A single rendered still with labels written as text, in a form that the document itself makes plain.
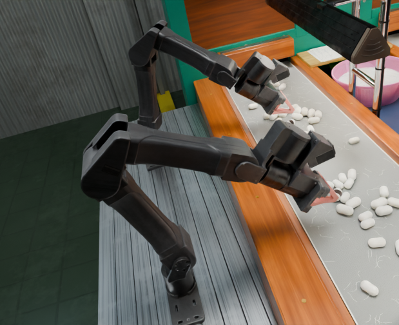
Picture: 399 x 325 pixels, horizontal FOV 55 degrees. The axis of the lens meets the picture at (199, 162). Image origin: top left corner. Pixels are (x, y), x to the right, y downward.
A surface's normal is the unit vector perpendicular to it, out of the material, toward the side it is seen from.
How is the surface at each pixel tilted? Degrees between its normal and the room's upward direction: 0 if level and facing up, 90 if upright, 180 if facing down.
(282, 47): 90
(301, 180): 90
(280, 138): 91
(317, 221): 0
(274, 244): 0
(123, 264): 0
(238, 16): 90
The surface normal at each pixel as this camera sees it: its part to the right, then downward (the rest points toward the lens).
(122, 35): 0.21, 0.54
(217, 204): -0.19, -0.80
